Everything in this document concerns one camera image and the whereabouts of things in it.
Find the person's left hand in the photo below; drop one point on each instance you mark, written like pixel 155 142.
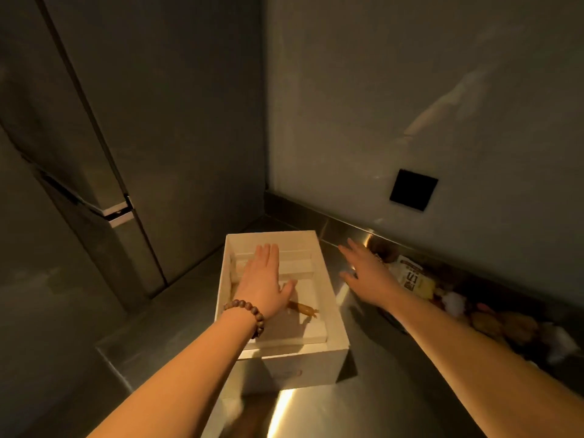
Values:
pixel 261 287

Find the person's right hand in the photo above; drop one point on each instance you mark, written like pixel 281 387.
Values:
pixel 374 278

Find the person's right middle finger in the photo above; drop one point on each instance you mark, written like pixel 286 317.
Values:
pixel 357 249

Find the person's left middle finger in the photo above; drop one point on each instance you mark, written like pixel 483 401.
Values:
pixel 263 259

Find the person's right thumb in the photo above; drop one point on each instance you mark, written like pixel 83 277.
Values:
pixel 352 280

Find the person's left thumb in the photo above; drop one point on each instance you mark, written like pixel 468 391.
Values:
pixel 289 290

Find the person's right forearm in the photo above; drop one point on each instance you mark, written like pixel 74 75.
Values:
pixel 479 364

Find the person's left forearm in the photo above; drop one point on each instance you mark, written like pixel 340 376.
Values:
pixel 182 383

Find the small brown elongated item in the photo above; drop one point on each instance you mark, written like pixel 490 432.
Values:
pixel 303 309

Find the white inner box tray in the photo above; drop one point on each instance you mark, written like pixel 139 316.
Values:
pixel 301 330

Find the yellow and white snack packet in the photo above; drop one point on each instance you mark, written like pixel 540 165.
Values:
pixel 415 278

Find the white rectangular box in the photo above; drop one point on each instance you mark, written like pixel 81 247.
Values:
pixel 292 364

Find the small white wrapped snack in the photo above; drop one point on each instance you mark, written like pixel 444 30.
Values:
pixel 454 303

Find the brown wrapped snack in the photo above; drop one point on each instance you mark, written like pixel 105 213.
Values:
pixel 486 323
pixel 520 328

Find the grey refrigerator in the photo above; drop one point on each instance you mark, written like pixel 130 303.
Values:
pixel 150 132

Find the white crumpled wrapper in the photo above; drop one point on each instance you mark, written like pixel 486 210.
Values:
pixel 560 342

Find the black square wall socket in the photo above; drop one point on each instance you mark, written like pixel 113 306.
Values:
pixel 413 190

